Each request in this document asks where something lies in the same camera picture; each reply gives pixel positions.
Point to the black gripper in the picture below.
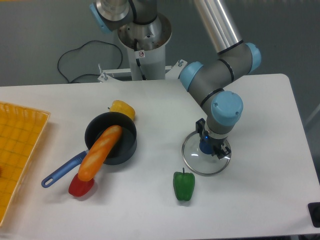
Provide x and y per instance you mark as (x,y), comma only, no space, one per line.
(211,139)

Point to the glass pot lid blue knob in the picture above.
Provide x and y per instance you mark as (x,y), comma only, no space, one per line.
(201,163)

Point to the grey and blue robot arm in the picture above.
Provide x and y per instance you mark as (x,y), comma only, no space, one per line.
(206,84)

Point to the green toy bell pepper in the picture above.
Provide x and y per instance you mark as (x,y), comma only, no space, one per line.
(183,185)

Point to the black object at table corner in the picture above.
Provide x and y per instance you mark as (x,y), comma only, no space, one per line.
(314,212)

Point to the yellow toy bell pepper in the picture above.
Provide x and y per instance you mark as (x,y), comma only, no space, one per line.
(122,107)

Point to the toy baguette bread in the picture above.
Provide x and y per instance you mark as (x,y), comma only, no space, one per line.
(96,156)

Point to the red toy bell pepper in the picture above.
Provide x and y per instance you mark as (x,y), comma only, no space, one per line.
(79,188)

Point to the yellow plastic basket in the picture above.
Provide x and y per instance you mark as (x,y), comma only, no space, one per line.
(21,128)

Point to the dark pot with blue handle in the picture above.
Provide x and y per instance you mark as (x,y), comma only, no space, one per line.
(122,151)

